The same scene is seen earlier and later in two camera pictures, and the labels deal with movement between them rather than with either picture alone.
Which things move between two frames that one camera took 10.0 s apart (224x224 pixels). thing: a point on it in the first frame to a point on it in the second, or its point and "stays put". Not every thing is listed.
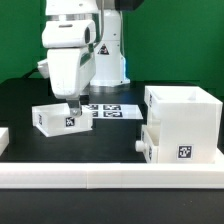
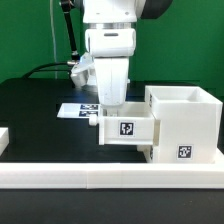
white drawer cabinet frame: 190,123 stays put
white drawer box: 57,119 to 131,123
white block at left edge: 4,139 stays put
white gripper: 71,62 to 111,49
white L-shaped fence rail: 112,176 stays put
